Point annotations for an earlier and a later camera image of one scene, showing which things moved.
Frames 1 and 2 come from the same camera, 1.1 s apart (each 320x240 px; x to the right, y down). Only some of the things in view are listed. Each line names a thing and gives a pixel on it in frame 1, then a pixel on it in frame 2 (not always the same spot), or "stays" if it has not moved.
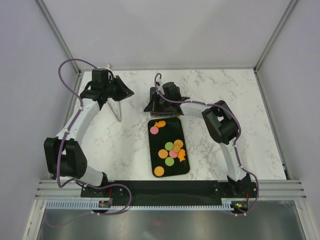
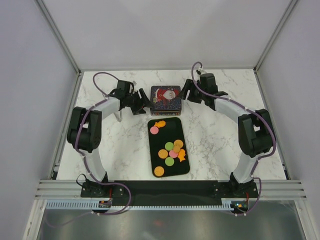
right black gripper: [147, 109] → [188, 85]
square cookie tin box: [166, 114] stays
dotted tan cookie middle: [163, 153] stays
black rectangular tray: [171, 131] stays
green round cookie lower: [169, 161] stays
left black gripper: [124, 91] → [142, 103]
